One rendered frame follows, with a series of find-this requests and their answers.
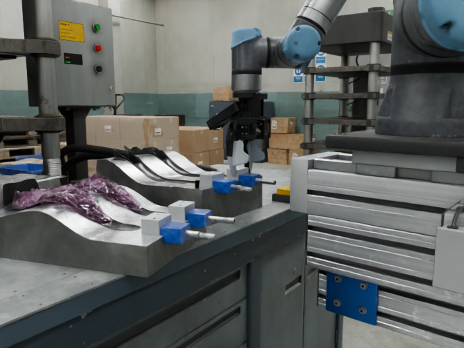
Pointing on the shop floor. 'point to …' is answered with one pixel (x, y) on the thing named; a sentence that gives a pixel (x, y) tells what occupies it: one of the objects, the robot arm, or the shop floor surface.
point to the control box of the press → (76, 67)
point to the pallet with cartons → (201, 145)
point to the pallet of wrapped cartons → (132, 133)
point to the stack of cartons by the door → (285, 141)
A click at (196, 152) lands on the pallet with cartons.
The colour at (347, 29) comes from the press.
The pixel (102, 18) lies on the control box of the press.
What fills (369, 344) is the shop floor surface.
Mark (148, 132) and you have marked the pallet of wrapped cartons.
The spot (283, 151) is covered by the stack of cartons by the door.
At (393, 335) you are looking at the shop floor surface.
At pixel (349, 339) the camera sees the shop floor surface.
